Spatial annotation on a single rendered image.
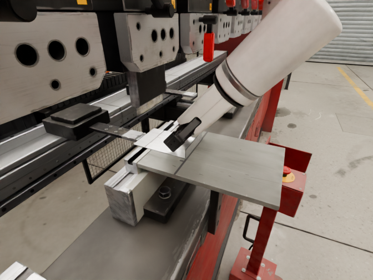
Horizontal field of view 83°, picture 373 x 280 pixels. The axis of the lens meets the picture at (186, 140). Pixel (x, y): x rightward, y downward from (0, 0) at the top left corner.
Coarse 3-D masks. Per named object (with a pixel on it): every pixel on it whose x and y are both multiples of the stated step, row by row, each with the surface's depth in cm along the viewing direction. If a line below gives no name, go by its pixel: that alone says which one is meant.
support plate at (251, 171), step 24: (216, 144) 47; (240, 144) 47; (264, 144) 47; (144, 168) 41; (168, 168) 40; (192, 168) 40; (216, 168) 40; (240, 168) 40; (264, 168) 40; (240, 192) 35; (264, 192) 35
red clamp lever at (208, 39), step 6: (204, 18) 46; (210, 18) 46; (216, 18) 46; (210, 24) 46; (210, 30) 47; (204, 36) 48; (210, 36) 47; (204, 42) 48; (210, 42) 48; (204, 48) 49; (210, 48) 48; (204, 54) 50; (210, 54) 49; (204, 60) 50; (210, 60) 50
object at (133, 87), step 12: (132, 72) 37; (144, 72) 39; (156, 72) 42; (132, 84) 38; (144, 84) 40; (156, 84) 43; (132, 96) 39; (144, 96) 40; (156, 96) 44; (144, 108) 43
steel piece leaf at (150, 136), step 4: (152, 132) 52; (156, 132) 52; (160, 132) 52; (144, 136) 50; (148, 136) 50; (152, 136) 50; (156, 136) 50; (140, 140) 49; (144, 140) 49; (148, 140) 49; (152, 140) 49; (136, 144) 47; (140, 144) 47; (144, 144) 47
